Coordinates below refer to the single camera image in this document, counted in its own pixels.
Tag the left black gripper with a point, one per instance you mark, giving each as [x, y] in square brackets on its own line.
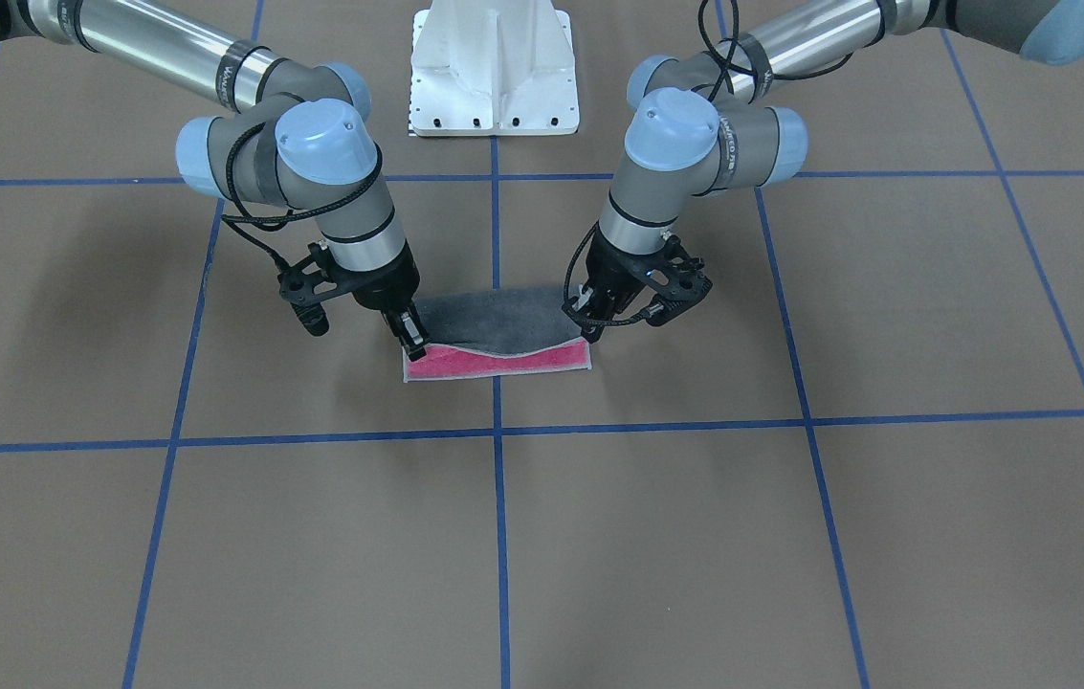
[610, 275]

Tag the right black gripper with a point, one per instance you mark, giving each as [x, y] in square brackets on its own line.
[387, 292]

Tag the pink and grey towel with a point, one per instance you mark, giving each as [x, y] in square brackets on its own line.
[497, 333]

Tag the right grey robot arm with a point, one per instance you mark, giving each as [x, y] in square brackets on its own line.
[294, 147]

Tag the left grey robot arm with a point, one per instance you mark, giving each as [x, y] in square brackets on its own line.
[700, 127]

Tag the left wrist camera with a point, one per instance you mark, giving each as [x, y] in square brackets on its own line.
[677, 279]

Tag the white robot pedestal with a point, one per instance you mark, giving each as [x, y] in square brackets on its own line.
[493, 68]

